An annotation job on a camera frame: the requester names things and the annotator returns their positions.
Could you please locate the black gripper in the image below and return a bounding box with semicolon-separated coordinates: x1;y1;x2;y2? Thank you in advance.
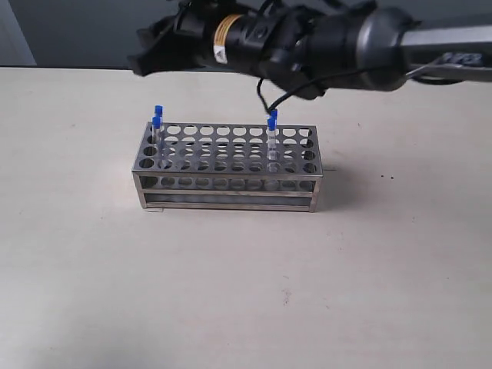
128;1;231;77

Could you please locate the blue capped tube front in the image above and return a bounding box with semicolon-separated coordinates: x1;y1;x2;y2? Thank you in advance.
152;105;164;135

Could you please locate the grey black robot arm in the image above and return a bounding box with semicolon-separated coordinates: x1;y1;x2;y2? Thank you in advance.
128;1;491;100

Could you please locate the stainless steel test tube rack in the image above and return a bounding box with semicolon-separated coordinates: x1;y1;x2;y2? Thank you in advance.
131;122;324;212

